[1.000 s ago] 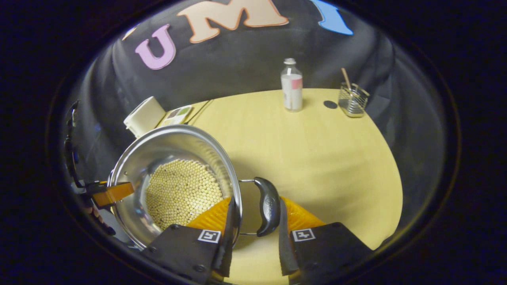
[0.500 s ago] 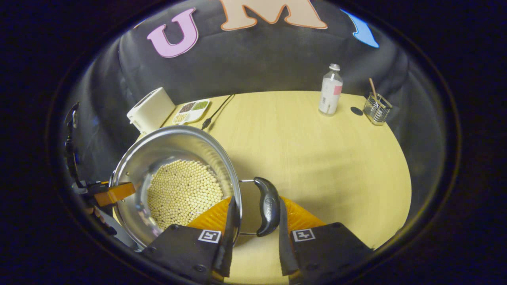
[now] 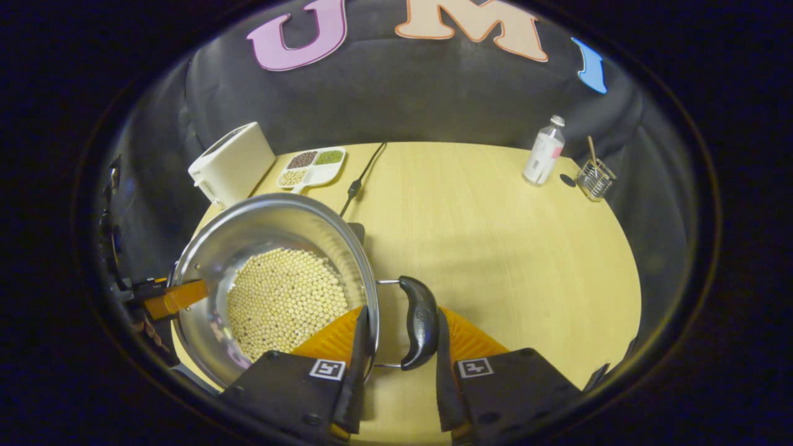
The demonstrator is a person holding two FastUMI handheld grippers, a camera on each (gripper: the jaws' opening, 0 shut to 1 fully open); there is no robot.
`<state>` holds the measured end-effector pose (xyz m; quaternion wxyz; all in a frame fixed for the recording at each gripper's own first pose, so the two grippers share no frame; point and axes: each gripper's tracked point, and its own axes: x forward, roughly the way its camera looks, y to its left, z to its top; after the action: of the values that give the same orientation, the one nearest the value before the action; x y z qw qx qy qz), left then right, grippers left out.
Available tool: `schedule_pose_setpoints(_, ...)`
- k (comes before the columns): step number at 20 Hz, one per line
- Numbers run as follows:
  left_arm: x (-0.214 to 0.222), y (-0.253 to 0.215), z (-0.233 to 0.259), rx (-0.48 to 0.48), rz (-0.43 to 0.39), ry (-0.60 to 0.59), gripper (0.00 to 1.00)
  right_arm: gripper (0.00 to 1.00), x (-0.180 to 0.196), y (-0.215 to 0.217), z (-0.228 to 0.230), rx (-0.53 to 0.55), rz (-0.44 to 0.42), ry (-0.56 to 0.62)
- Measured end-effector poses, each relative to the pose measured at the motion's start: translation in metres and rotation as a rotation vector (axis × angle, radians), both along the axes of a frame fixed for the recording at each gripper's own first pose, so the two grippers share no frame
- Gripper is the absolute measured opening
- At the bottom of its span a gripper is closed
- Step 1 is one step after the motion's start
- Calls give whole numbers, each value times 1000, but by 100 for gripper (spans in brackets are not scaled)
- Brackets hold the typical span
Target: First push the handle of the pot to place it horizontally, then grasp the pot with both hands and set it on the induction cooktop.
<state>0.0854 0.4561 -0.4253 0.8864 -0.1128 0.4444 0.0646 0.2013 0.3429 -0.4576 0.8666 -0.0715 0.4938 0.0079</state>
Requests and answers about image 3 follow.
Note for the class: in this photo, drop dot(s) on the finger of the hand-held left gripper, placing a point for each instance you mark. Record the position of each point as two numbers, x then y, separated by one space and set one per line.
179 296

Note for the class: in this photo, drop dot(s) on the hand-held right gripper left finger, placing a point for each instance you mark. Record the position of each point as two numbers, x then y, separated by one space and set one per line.
359 384

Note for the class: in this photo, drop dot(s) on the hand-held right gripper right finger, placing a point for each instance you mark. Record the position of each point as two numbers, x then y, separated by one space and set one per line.
446 396

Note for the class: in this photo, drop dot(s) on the black induction cooktop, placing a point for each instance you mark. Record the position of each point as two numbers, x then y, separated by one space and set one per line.
357 233

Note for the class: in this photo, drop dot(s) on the pile of pale soybeans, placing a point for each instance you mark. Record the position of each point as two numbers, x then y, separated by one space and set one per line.
285 297

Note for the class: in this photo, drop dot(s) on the white toaster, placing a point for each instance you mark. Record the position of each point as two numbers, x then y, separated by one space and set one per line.
235 164

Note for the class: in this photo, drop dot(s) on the heap of dark red beans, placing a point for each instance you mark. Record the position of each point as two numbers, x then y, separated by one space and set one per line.
302 160

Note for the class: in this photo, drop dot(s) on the white divided dish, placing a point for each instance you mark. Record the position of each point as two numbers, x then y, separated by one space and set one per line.
322 174

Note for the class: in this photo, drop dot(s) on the heap of green mung beans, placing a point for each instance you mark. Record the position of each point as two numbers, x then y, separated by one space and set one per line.
329 157

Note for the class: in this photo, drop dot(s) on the small black disc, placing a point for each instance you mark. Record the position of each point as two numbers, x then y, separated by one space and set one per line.
567 180

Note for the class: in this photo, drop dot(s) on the clear bottle with white label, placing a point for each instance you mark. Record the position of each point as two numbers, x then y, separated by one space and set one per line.
544 155

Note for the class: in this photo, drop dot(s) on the wooden stick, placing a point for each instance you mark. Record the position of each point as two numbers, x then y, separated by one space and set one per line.
592 152

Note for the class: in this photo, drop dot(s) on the black backdrop cloth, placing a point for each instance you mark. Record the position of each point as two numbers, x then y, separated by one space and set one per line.
403 93

